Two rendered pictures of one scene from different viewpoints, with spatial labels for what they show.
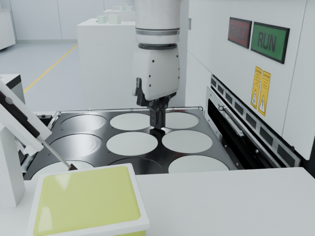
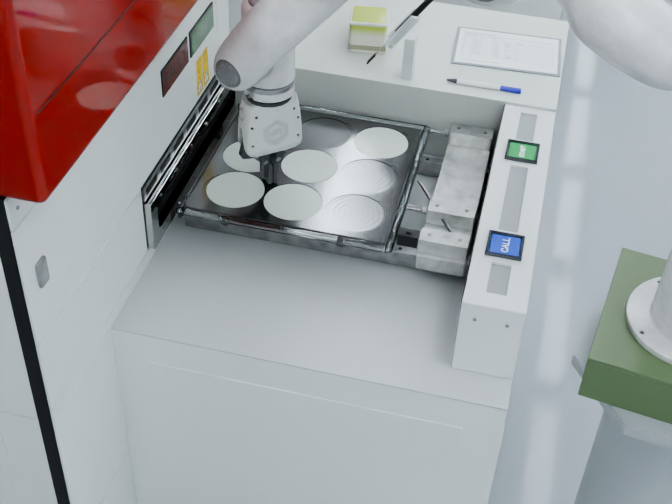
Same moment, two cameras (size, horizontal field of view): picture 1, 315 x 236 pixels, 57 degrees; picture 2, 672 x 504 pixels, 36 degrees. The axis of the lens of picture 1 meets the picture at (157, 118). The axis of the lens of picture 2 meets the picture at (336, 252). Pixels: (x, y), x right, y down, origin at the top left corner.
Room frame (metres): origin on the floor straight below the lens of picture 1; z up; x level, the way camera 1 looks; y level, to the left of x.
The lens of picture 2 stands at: (1.90, 0.53, 1.97)
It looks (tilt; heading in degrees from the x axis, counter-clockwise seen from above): 41 degrees down; 197
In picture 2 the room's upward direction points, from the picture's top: 3 degrees clockwise
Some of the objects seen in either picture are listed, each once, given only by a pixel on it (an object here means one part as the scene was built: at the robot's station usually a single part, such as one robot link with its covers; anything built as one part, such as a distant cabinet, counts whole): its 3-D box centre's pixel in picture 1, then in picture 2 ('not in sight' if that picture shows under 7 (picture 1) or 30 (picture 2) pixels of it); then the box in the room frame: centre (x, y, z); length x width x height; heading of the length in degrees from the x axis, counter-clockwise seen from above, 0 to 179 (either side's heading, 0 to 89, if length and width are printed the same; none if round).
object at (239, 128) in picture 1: (234, 137); (194, 152); (0.54, -0.16, 0.89); 0.44 x 0.02 x 0.10; 5
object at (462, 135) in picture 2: not in sight; (471, 136); (0.30, 0.30, 0.89); 0.08 x 0.03 x 0.03; 95
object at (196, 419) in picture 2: not in sight; (361, 341); (0.42, 0.15, 0.41); 0.96 x 0.64 x 0.82; 5
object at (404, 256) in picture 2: not in sight; (324, 241); (0.62, 0.12, 0.84); 0.50 x 0.02 x 0.03; 95
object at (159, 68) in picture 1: (157, 68); (269, 116); (0.57, 0.00, 1.03); 0.10 x 0.07 x 0.11; 136
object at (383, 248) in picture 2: (131, 111); (282, 229); (0.69, 0.07, 0.90); 0.37 x 0.01 x 0.01; 95
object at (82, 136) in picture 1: (132, 143); (309, 166); (0.51, 0.05, 0.90); 0.34 x 0.34 x 0.01; 5
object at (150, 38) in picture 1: (158, 35); (267, 84); (0.57, 0.00, 1.09); 0.09 x 0.08 x 0.03; 136
